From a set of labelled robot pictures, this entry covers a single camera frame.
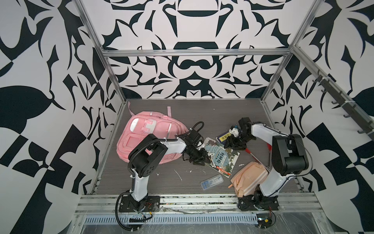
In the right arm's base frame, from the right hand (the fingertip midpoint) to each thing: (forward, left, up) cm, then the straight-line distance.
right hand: (228, 145), depth 93 cm
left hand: (-9, +14, 0) cm, 17 cm away
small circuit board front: (-38, -11, -3) cm, 40 cm away
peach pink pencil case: (-18, -10, -2) cm, 20 cm away
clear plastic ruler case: (-21, +13, -2) cm, 24 cm away
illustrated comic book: (-8, +5, -2) cm, 10 cm away
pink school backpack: (+12, +58, +5) cm, 60 cm away
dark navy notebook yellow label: (+5, +3, -1) cm, 6 cm away
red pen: (-3, -12, -2) cm, 13 cm away
